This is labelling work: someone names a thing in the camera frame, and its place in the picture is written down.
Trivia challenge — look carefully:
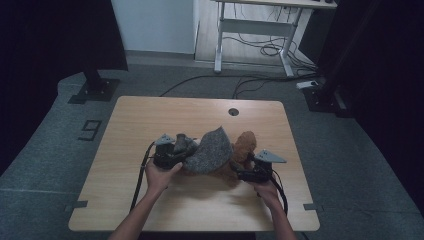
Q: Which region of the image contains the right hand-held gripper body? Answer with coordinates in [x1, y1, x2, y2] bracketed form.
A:
[238, 149, 287, 184]

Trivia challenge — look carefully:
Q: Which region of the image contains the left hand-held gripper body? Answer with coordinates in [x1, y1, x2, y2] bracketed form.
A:
[153, 133, 184, 169]

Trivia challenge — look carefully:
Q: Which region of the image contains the brown teddy bear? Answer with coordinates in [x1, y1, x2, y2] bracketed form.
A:
[181, 130, 258, 188]

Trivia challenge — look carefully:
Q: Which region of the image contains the grey knitted cloth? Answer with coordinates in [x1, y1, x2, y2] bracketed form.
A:
[174, 125, 234, 175]

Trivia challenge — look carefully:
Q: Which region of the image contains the person's right hand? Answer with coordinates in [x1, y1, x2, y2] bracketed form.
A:
[251, 180, 283, 212]

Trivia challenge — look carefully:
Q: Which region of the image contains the person's left hand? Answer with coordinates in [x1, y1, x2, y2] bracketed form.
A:
[144, 159, 184, 198]

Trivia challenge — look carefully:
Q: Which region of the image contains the grey tape strip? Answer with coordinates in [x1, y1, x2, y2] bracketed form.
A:
[64, 199, 89, 213]
[303, 202, 324, 213]

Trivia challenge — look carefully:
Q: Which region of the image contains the white power strip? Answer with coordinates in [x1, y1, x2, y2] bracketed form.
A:
[295, 79, 319, 90]

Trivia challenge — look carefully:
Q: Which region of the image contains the dark curtain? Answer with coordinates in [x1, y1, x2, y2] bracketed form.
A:
[0, 0, 129, 174]
[316, 0, 424, 218]

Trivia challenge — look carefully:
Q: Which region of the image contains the right hand-held gripper black cable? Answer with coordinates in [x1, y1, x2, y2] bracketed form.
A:
[269, 169, 289, 216]

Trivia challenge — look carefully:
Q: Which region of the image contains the hand-held gripper black cable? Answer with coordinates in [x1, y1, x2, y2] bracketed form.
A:
[269, 169, 289, 216]
[129, 141, 157, 212]

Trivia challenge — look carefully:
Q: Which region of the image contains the left hand-held gripper black cable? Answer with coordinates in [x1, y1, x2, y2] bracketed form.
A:
[129, 141, 157, 212]

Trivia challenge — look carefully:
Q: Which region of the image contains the long black floor cable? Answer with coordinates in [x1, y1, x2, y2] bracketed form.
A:
[159, 73, 321, 98]

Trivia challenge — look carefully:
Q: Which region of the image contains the black stand base plate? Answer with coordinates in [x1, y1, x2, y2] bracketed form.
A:
[68, 68, 121, 104]
[301, 78, 354, 118]

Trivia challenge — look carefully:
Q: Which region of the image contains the bundle of black cables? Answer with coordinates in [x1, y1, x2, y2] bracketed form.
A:
[222, 33, 318, 73]

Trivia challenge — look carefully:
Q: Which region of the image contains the white metal desk frame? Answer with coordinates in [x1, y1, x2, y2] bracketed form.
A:
[211, 0, 338, 78]

